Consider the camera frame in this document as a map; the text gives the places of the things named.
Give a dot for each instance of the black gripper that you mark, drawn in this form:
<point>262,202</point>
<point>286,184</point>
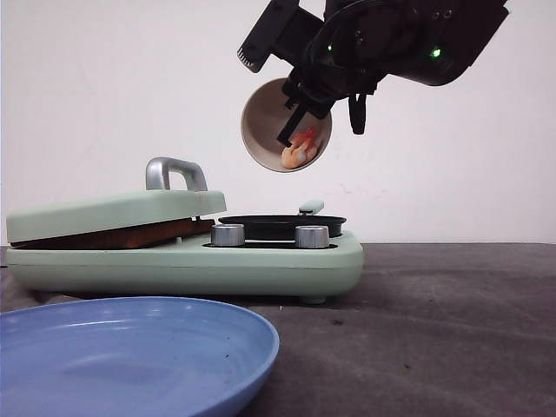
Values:
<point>358,44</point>

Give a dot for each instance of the orange toy shrimp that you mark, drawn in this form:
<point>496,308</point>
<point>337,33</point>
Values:
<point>304,148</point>

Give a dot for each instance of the beige ceramic bowl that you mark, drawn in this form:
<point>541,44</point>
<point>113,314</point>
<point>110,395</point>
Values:
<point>263,117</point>

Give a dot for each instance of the breakfast maker hinged lid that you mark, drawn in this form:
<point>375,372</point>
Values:
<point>175,190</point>

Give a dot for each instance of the white bread slice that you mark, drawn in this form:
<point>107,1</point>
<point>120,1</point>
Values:
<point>118,238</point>
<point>200,228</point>

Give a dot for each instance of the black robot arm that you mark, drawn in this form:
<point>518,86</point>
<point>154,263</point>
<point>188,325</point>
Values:
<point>454,35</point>

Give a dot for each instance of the mint green breakfast maker base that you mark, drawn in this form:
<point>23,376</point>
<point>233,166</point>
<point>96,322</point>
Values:
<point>193,267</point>

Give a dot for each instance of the small black frying pan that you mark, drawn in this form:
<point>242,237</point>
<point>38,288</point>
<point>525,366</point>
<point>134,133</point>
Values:
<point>282,227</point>

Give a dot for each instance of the right silver control knob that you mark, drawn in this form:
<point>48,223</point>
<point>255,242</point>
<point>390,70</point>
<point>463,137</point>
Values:
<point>311,237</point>

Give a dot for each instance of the silver control knob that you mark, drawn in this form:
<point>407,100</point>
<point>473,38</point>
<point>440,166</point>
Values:
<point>311,237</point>
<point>227,235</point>

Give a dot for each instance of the left silver control knob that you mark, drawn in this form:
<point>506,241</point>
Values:
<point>227,235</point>

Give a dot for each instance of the blue plate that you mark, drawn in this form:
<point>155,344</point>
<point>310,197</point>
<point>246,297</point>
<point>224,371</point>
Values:
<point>134,356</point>

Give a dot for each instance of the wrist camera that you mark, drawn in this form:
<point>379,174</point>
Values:
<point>285,30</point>

